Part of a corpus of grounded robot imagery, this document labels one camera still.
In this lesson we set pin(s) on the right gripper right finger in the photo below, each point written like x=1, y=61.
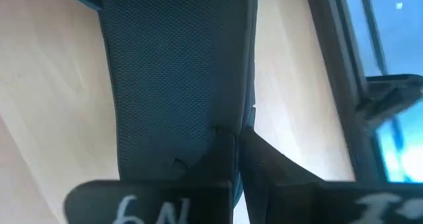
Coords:
x=297, y=201

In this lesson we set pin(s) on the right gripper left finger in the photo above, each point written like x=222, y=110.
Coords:
x=148, y=204

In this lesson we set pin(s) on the black rubber slide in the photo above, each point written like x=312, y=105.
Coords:
x=178, y=68

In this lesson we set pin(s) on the black metal table frame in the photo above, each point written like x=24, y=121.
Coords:
x=333, y=52

